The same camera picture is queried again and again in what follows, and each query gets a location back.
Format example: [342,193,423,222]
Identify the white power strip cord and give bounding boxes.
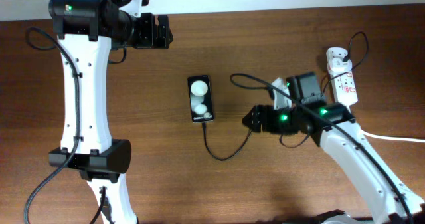
[343,105,425,144]

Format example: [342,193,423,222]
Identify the white charger plug adapter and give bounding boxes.
[329,58,352,74]

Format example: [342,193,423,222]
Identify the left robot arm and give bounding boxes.
[48,0,173,223]

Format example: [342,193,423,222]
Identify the white power strip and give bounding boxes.
[326,47,358,108]

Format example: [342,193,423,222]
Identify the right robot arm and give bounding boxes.
[242,72,424,223]

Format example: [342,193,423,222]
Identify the black smartphone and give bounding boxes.
[187,75,214,123]

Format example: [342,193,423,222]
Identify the black charging cable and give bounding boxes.
[201,31,369,162]

